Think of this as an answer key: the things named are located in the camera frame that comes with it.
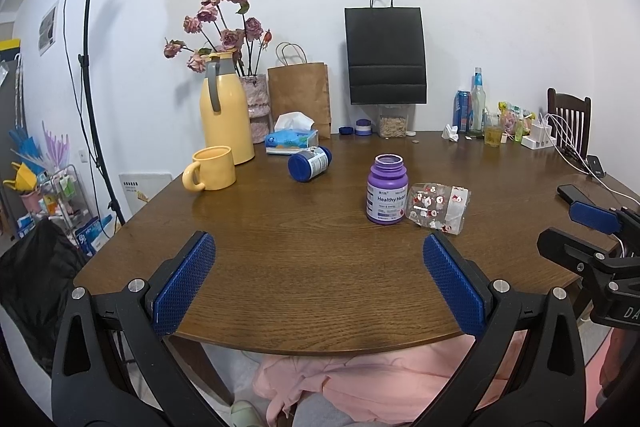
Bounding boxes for small purple white jar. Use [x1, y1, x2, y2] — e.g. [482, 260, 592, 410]
[355, 118, 372, 136]

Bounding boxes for white board against wall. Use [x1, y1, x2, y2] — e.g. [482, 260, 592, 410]
[119, 172, 172, 215]

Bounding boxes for pink artificial flowers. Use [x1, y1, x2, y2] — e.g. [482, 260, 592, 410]
[163, 0, 272, 77]

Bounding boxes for wire storage rack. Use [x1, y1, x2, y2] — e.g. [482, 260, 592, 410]
[36, 165, 96, 257]

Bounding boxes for snack packets pile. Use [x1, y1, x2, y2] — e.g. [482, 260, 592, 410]
[498, 102, 537, 143]

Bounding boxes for blue drink can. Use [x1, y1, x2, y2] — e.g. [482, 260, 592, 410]
[452, 90, 471, 133]

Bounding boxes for black bag on floor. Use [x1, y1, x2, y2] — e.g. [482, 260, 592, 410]
[1, 219, 89, 374]

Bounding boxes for pink clothing on lap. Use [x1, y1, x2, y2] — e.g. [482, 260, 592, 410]
[252, 329, 532, 425]

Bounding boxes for black paper bag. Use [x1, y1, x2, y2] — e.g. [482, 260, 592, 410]
[344, 0, 427, 105]

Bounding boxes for dark wooden chair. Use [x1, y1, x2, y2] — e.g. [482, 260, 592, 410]
[547, 88, 592, 159]

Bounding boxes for white charging cable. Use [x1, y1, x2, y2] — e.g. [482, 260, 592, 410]
[539, 111, 640, 208]

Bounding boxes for blue tissue box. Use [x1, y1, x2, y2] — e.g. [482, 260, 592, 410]
[265, 112, 319, 156]

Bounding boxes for yellow thermos jug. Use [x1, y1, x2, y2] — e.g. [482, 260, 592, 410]
[200, 51, 255, 165]

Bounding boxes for yellow ceramic mug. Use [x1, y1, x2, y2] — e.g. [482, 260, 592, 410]
[181, 145, 236, 192]

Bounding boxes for clear jar with grains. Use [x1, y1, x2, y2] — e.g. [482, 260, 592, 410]
[378, 105, 409, 139]

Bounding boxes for brown paper bag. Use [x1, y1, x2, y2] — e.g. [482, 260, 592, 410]
[268, 42, 331, 139]

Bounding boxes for blue pill bottle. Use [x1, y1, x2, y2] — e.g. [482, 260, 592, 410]
[288, 145, 332, 182]

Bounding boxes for glass of yellow drink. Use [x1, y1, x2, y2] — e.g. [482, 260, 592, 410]
[484, 114, 503, 147]

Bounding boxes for purple pill bottle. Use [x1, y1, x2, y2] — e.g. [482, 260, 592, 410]
[366, 153, 409, 225]

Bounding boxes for crumpled white tissue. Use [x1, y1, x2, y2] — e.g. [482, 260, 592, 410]
[442, 124, 459, 143]

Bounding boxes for white power strip charger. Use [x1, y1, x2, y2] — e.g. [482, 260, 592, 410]
[521, 121, 556, 150]

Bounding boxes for black smartphone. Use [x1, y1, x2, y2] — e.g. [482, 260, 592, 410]
[556, 184, 594, 206]

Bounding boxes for blue bottle cap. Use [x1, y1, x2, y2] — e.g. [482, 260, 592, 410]
[338, 126, 354, 135]

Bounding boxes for clear glass bottle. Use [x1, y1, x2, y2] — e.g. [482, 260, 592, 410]
[469, 67, 486, 135]

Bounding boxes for clear patterned plastic cup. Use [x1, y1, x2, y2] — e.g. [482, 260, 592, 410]
[406, 183, 472, 235]

